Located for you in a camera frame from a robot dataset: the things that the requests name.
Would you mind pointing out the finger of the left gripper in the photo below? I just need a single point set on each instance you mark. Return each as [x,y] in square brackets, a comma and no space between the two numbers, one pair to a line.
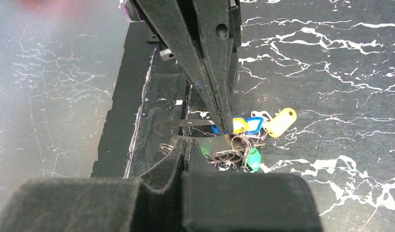
[219,26]
[175,21]

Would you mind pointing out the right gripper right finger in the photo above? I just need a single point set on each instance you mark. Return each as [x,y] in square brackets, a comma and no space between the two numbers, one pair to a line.
[229,201]

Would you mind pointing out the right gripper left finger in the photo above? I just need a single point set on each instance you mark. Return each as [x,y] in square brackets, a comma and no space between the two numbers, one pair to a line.
[149,203]

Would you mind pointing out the white tag key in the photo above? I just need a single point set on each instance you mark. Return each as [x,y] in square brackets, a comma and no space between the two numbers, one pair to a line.
[263,114]

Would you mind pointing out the blue tag key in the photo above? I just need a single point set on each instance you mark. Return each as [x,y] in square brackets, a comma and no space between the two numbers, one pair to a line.
[255,125]

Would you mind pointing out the yellow tag upper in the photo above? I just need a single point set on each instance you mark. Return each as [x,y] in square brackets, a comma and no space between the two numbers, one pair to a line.
[281,122]

